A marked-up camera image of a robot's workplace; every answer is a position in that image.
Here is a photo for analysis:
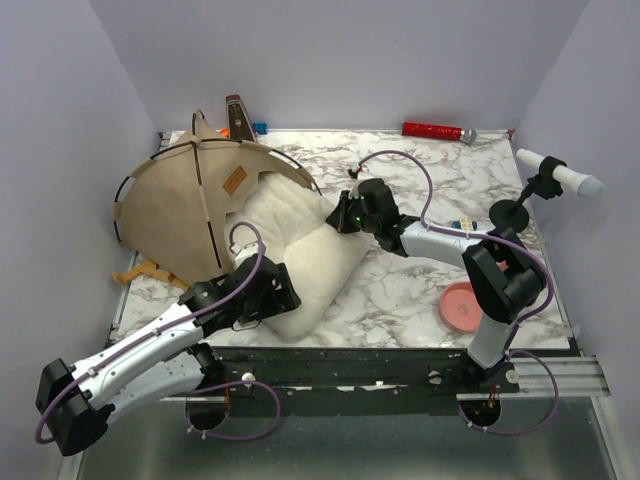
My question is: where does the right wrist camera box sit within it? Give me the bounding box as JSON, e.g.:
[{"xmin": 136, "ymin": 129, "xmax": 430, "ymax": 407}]
[{"xmin": 347, "ymin": 166, "xmax": 365, "ymax": 199}]

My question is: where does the white fluffy pillow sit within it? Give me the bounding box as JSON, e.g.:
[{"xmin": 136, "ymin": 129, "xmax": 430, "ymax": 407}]
[{"xmin": 226, "ymin": 173, "xmax": 371, "ymax": 347}]

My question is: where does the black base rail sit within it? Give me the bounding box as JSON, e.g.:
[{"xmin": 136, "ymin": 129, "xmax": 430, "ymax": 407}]
[{"xmin": 202, "ymin": 347, "xmax": 519, "ymax": 417}]

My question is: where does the pink cat-ear pet bowl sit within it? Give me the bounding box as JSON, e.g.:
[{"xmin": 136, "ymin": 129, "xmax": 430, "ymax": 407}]
[{"xmin": 438, "ymin": 282, "xmax": 483, "ymax": 333}]

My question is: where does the brown wooden metronome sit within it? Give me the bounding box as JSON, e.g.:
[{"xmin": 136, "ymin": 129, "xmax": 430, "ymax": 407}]
[{"xmin": 225, "ymin": 94, "xmax": 256, "ymax": 142}]

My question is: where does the red glitter toy microphone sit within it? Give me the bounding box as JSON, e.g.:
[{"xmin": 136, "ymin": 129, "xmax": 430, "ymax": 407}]
[{"xmin": 401, "ymin": 122, "xmax": 477, "ymax": 145}]

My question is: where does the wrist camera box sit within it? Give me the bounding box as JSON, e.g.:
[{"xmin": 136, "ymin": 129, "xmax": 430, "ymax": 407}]
[
  {"xmin": 347, "ymin": 166, "xmax": 365, "ymax": 199},
  {"xmin": 230, "ymin": 241, "xmax": 260, "ymax": 267}
]

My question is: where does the wooden toy car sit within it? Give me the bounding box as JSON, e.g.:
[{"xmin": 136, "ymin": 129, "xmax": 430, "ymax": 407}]
[{"xmin": 451, "ymin": 217, "xmax": 478, "ymax": 231}]

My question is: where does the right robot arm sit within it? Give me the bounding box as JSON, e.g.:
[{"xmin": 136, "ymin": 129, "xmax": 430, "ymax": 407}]
[{"xmin": 326, "ymin": 178, "xmax": 551, "ymax": 392}]

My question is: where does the blue small toy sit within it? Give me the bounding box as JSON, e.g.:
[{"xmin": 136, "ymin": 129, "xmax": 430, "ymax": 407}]
[{"xmin": 252, "ymin": 122, "xmax": 268, "ymax": 135}]

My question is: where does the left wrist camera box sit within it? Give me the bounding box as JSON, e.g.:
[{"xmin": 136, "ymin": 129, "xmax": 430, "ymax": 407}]
[{"xmin": 230, "ymin": 241, "xmax": 260, "ymax": 267}]

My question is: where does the wooden stand frame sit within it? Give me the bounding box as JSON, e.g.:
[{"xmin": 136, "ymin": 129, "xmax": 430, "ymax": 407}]
[{"xmin": 112, "ymin": 259, "xmax": 189, "ymax": 291}]

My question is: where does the tan pet tent fabric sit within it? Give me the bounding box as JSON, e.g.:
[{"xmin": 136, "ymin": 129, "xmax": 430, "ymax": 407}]
[{"xmin": 112, "ymin": 111, "xmax": 305, "ymax": 284}]

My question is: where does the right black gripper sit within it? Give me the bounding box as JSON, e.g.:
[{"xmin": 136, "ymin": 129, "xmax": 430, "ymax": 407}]
[{"xmin": 328, "ymin": 189, "xmax": 381, "ymax": 233}]

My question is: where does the white microphone on mount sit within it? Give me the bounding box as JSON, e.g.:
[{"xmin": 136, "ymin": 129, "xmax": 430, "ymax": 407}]
[{"xmin": 489, "ymin": 149, "xmax": 604, "ymax": 233}]

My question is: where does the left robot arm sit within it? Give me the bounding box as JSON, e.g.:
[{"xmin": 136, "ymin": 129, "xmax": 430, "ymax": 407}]
[{"xmin": 35, "ymin": 255, "xmax": 301, "ymax": 456}]

